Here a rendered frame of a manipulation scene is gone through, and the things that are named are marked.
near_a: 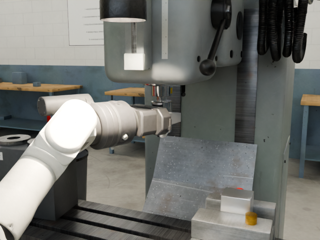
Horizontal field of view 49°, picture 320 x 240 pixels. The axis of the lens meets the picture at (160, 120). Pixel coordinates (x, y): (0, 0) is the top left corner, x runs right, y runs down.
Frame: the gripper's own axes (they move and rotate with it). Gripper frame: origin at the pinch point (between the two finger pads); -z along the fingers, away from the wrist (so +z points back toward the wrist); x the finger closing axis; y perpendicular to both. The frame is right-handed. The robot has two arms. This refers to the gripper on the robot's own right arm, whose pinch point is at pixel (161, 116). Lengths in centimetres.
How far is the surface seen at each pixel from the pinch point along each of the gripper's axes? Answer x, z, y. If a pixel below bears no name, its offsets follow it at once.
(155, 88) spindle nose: -0.4, 2.5, -6.5
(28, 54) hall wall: 568, -218, -20
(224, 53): -6.3, -13.6, -14.1
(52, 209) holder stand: 26.1, 13.7, 26.3
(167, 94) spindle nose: -2.3, 0.6, -5.3
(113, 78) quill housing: 3.4, 10.6, -8.6
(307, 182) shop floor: 95, -317, 118
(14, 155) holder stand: 35.2, 19.2, 12.8
